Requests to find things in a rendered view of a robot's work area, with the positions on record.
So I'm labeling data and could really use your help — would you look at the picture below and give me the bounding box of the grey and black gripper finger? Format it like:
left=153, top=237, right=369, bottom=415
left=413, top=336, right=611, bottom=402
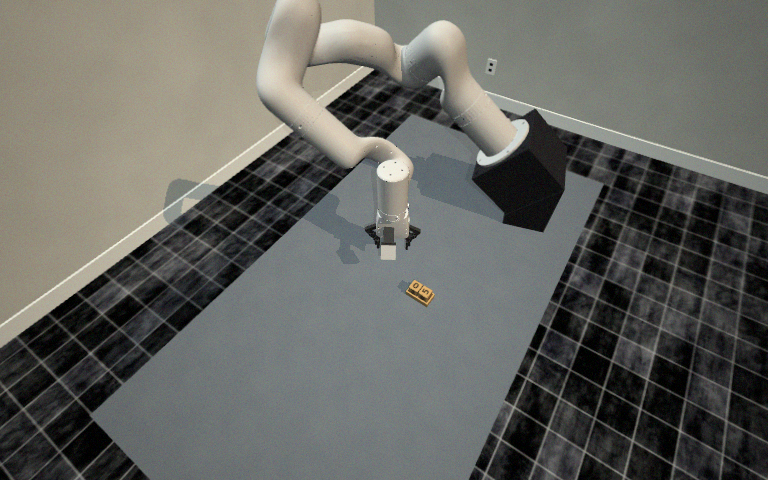
left=365, top=223, right=380, bottom=249
left=405, top=224, right=421, bottom=250

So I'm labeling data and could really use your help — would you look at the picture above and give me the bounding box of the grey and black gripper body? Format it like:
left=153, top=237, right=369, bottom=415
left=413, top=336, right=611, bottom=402
left=376, top=209, right=410, bottom=239

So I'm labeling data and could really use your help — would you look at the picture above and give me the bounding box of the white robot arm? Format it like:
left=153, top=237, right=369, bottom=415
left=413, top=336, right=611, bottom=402
left=256, top=0, right=529, bottom=221

